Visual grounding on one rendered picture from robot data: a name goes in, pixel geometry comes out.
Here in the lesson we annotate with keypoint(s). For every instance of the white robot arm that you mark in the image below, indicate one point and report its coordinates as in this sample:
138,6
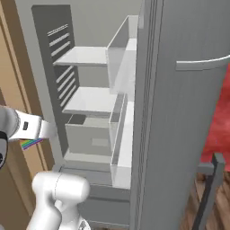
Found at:
55,191

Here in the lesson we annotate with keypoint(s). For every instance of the grey fridge door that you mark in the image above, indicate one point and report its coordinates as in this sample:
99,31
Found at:
179,119

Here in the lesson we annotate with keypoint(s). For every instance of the grey fridge bottom drawer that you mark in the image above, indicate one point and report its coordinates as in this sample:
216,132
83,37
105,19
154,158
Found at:
104,203

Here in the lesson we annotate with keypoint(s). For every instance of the clear long door bin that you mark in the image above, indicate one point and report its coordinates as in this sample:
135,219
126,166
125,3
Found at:
122,149

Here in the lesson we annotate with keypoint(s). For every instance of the clear tall door bin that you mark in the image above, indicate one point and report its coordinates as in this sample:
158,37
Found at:
121,63

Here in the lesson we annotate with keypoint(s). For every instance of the grey fridge crisper drawer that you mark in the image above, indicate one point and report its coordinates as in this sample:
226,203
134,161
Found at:
86,139

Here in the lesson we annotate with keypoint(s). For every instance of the white fridge shelf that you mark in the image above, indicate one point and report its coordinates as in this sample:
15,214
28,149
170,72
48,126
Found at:
82,56
91,100

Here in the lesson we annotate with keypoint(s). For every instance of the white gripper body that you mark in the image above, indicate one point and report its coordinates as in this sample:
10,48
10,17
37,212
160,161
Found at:
48,129

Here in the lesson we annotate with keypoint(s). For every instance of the dark grey chair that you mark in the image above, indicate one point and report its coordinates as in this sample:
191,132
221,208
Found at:
211,185

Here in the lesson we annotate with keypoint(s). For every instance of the tan wooden cabinet panel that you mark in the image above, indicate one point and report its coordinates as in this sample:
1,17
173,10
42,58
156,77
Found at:
18,75

